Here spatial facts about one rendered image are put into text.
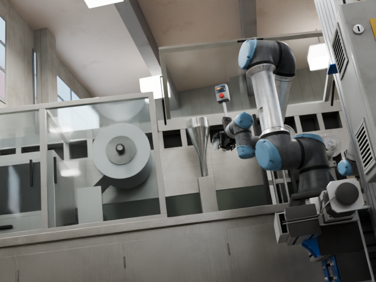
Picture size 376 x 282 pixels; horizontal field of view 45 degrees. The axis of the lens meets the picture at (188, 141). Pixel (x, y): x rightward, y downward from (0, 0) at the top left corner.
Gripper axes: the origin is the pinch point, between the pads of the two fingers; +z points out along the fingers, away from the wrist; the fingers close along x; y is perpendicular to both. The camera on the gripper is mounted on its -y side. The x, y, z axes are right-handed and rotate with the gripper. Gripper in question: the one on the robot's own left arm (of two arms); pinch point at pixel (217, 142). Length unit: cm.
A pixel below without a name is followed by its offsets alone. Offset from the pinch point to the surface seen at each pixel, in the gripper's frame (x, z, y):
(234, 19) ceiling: 164, 355, -361
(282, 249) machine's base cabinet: 30, -2, 51
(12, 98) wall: -142, 359, -179
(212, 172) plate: 18, 61, -5
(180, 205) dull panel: -1, 68, 16
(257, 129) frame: 27.0, 10.4, -14.9
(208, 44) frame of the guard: 3, 20, -71
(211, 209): 9.2, 37.4, 24.8
